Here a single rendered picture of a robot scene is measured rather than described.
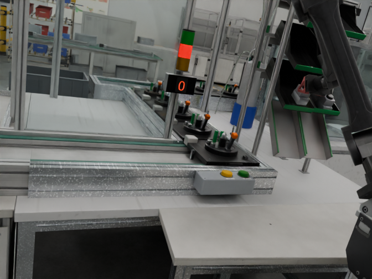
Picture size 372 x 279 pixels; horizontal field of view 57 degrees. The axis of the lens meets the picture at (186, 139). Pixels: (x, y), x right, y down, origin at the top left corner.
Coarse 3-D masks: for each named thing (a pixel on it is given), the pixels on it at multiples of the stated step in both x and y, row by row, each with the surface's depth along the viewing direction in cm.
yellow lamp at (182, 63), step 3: (180, 57) 133; (177, 60) 134; (180, 60) 132; (183, 60) 132; (186, 60) 132; (189, 60) 134; (177, 63) 134; (180, 63) 133; (183, 63) 132; (186, 63) 133; (177, 66) 134; (180, 66) 133; (183, 66) 133; (186, 66) 133; (177, 69) 134; (180, 69) 133; (183, 69) 133; (186, 69) 134
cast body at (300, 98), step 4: (296, 88) 137; (292, 92) 140; (296, 92) 137; (300, 92) 134; (292, 96) 139; (296, 96) 137; (300, 96) 135; (304, 96) 135; (308, 96) 136; (296, 100) 136; (300, 100) 135; (304, 100) 135; (308, 100) 135; (300, 104) 136; (304, 104) 137
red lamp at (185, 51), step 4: (180, 44) 132; (184, 44) 131; (180, 48) 132; (184, 48) 131; (188, 48) 131; (180, 52) 132; (184, 52) 131; (188, 52) 131; (180, 56) 132; (184, 56) 132; (188, 56) 132
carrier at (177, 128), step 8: (208, 112) 166; (176, 120) 167; (192, 120) 165; (200, 120) 161; (176, 128) 160; (184, 128) 160; (192, 128) 158; (200, 128) 158; (208, 128) 164; (184, 136) 151; (200, 136) 155; (208, 136) 158
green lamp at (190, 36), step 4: (184, 32) 129; (188, 32) 129; (192, 32) 129; (184, 36) 130; (188, 36) 129; (192, 36) 130; (180, 40) 132; (184, 40) 130; (188, 40) 130; (192, 40) 131; (188, 44) 130; (192, 44) 132
